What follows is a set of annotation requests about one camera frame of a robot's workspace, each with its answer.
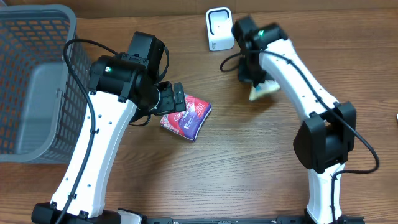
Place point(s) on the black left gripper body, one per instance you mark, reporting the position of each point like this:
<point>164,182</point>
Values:
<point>167,102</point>

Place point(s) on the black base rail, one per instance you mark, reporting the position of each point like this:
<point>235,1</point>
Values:
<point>217,221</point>

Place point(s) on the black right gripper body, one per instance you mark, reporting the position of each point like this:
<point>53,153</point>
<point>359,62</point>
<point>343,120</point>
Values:
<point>250,68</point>

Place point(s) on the red purple sanitary pad pack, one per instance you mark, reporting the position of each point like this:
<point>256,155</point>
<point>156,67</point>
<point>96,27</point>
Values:
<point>189,122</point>

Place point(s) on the yellow snack bag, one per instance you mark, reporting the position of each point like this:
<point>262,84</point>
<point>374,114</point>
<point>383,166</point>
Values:
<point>262,90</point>

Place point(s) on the dark grey plastic basket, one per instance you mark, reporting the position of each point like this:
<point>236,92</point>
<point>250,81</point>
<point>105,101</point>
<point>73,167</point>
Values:
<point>42,107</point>

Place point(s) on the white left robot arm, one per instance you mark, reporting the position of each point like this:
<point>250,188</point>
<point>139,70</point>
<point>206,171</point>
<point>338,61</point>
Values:
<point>123,88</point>

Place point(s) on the white barcode scanner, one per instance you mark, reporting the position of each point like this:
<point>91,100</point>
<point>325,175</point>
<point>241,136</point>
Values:
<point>219,24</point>

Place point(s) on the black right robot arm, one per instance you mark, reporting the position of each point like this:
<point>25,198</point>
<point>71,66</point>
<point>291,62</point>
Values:
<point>324,139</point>

